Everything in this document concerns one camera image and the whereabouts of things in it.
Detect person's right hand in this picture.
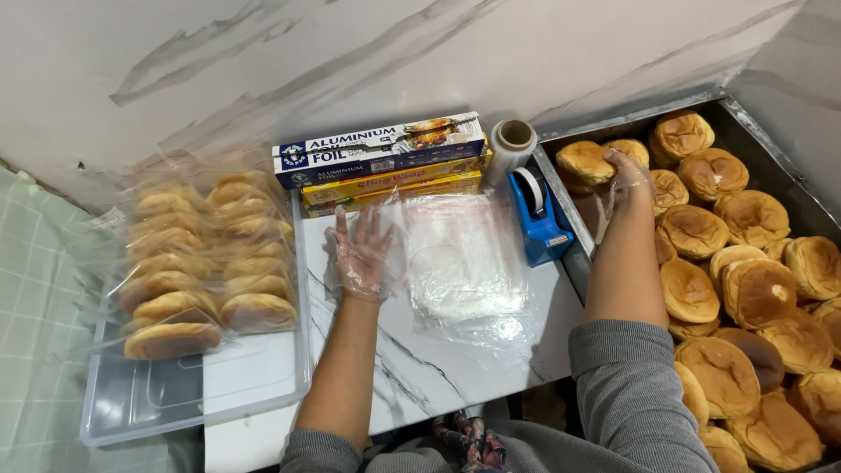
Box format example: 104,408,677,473
601,150,658,221

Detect person's left hand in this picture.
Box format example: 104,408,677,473
325,205,399,303

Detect golden burger bun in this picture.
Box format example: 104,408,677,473
556,140,618,187

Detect metal baking tray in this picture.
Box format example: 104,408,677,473
531,91,841,473

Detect blue tape dispenser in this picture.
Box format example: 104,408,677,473
507,166,576,268

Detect clear wrap roll cardboard core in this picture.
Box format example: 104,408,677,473
484,119,538,190

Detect yellow wrap box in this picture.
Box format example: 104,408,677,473
304,169,485,219
300,137,493,206

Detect stack of clear plastic bags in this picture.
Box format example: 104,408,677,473
388,192,546,349

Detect heap of brown buns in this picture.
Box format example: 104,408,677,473
557,108,841,473

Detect grey sweater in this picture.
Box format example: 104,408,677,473
279,319,721,473

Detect blue white foil box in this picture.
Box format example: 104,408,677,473
272,111,486,191

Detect dark floral cloth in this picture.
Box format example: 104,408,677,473
432,412,508,473

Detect rows of bagged buns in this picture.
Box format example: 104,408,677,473
117,169,300,362

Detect clear plastic container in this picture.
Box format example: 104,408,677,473
79,191,314,449

